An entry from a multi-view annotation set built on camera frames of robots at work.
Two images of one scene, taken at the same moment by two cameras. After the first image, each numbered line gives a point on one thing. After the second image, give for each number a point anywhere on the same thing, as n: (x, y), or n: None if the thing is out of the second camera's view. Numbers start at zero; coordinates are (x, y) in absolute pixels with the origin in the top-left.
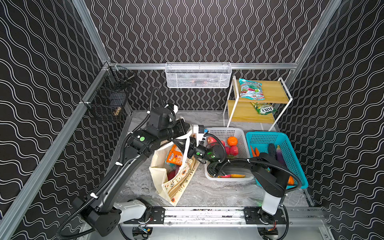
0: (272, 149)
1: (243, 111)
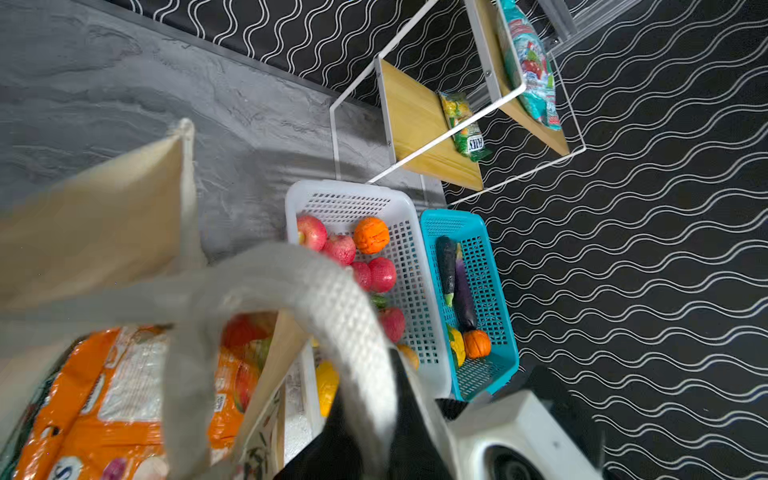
0: (446, 250)
1: (421, 133)
